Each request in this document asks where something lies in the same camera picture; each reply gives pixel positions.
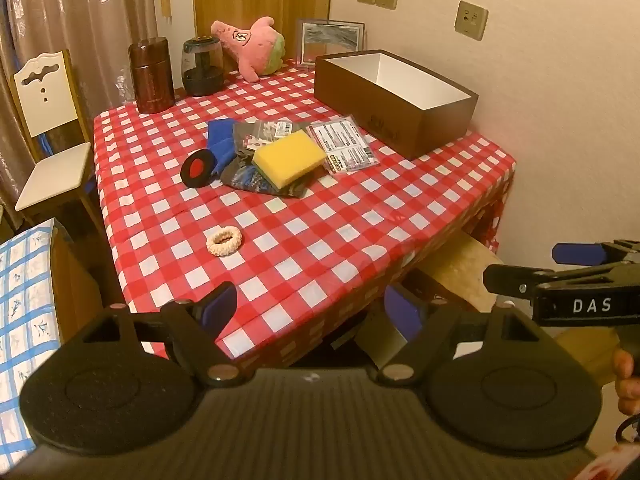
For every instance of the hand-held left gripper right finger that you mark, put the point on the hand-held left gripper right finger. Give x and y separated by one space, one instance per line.
402 311

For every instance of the large beige wall socket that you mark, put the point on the large beige wall socket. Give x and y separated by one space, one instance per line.
471 20

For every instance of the brown wooden cabinet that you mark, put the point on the brown wooden cabinet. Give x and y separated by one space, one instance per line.
85 280

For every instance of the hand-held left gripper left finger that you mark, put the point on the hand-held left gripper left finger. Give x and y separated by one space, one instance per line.
220 306

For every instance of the dark glass jar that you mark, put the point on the dark glass jar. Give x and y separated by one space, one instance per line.
200 67

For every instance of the yellow sponge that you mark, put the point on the yellow sponge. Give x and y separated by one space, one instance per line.
287 156

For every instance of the black red round pad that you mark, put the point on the black red round pad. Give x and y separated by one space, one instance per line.
197 167

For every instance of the blue checkered cloth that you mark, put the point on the blue checkered cloth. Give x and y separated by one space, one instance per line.
25 310

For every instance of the red white printed cloth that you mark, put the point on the red white printed cloth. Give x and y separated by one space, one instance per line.
617 465

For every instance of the grey picture frame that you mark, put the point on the grey picture frame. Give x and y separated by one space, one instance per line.
330 37

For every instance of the person's right hand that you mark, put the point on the person's right hand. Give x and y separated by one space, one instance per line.
627 380

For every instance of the beige curtain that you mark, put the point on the beige curtain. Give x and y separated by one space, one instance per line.
90 5

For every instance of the beige hair scrunchie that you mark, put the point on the beige hair scrunchie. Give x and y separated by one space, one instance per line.
211 244

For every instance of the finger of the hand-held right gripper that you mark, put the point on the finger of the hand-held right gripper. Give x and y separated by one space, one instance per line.
575 253
507 280

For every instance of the brown canister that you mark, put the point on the brown canister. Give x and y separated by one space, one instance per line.
150 75

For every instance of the pink starfish plush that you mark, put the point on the pink starfish plush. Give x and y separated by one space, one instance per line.
250 45

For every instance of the dark printed cloth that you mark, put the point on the dark printed cloth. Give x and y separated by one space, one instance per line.
245 178

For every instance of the printed label packet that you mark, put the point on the printed label packet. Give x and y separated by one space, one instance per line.
345 145

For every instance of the brown cardboard box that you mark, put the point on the brown cardboard box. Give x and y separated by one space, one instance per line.
370 105

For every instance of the white wooden chair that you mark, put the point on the white wooden chair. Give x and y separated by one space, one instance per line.
50 170

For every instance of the red checkered tablecloth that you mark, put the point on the red checkered tablecloth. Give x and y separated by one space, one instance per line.
300 240

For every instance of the clear cotton swab packet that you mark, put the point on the clear cotton swab packet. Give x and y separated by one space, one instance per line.
265 132

